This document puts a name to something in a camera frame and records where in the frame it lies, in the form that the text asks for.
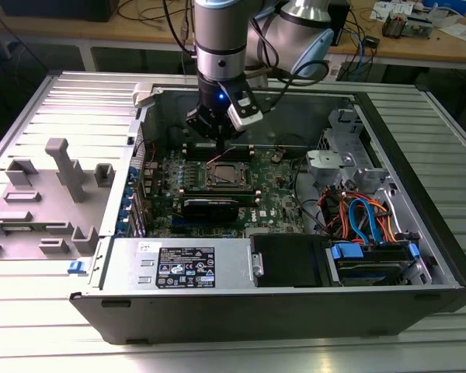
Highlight black graphics card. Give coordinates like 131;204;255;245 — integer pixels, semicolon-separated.
181;197;241;225

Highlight blue network cable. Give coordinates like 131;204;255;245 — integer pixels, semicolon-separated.
349;29;370;81

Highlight metal socket cover frame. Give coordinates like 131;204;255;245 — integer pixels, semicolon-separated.
206;162;244;188

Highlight hard disk blue carrier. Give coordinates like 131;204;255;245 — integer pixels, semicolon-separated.
325;240;423;288

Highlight black grey PC case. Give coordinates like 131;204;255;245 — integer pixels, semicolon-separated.
68;79;466;347

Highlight CPU socket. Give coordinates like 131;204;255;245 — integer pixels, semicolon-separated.
203;160;246;190

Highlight green motherboard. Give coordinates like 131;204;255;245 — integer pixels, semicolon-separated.
144;144;310;239

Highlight black equipment box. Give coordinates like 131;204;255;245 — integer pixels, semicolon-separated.
0;0;120;23

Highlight copper coil transformer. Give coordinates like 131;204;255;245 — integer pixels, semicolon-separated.
382;10;407;39

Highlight printed paper stack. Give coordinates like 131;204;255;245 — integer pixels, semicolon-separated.
370;0;415;21

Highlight blue SATA cable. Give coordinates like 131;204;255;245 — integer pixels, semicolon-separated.
349;197;388;246

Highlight black computer tower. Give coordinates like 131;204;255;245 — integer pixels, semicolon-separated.
329;0;351;47

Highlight thick black cable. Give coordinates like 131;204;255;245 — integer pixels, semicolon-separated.
289;162;331;237

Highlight black drive bay cover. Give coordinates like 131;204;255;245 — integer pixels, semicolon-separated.
250;234;329;289

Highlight thin black wire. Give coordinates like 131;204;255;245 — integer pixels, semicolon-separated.
273;133;304;183

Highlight silver metal drive cage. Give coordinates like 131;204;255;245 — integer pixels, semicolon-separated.
305;107;398;195

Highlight blue expansion slot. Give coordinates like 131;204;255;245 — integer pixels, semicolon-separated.
169;215;190;235

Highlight green circuit board device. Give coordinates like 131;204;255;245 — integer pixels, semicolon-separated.
403;14;438;40

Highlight grey camera cable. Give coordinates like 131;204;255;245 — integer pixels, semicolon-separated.
262;58;331;117

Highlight coloured power wire bundle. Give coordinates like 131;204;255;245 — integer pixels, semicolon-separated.
318;185;411;244

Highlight silver power supply box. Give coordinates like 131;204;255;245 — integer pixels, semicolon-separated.
99;235;254;291

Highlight white paper sheet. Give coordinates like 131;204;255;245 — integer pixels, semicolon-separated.
437;22;466;43

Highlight red black fan wire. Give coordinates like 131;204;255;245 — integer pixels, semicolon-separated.
134;138;157;166

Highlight wooden workbench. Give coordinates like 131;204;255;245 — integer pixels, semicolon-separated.
0;0;466;73

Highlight grey plastic parts rack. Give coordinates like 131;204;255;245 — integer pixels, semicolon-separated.
0;138;116;262

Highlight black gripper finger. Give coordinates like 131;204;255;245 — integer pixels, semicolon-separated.
221;126;245;152
185;108;224;152

